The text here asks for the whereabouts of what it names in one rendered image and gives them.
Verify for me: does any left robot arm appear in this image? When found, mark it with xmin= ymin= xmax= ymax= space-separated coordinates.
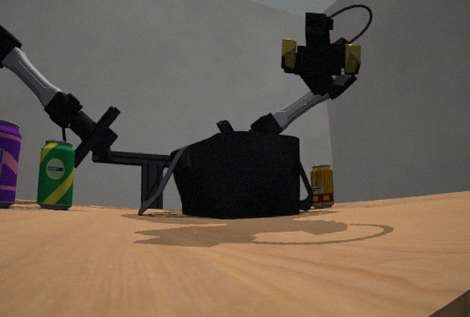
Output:
xmin=248 ymin=12 xmax=357 ymax=135

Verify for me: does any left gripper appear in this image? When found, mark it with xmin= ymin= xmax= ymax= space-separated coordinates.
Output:
xmin=281 ymin=39 xmax=361 ymax=79

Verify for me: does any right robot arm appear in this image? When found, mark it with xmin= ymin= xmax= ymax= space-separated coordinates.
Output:
xmin=0 ymin=25 xmax=114 ymax=157

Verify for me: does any green and yellow drink can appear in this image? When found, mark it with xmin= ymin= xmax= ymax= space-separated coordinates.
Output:
xmin=37 ymin=140 xmax=75 ymax=210

